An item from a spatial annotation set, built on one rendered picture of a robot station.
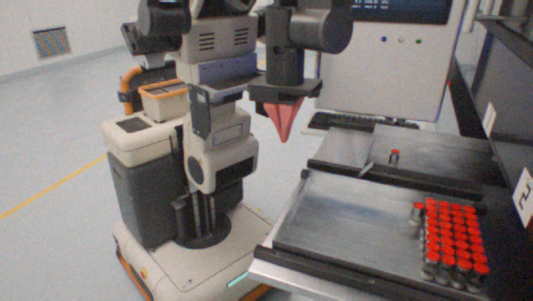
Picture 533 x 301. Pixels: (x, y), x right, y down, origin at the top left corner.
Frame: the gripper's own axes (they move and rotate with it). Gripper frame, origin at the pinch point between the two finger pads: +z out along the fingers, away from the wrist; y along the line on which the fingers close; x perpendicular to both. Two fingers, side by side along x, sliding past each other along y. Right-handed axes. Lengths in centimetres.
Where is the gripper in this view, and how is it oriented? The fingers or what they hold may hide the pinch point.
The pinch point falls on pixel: (285, 136)
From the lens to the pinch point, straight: 56.0
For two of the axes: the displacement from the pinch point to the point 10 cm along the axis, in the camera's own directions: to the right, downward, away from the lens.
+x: 3.9, -4.0, 8.3
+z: 0.2, 9.1, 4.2
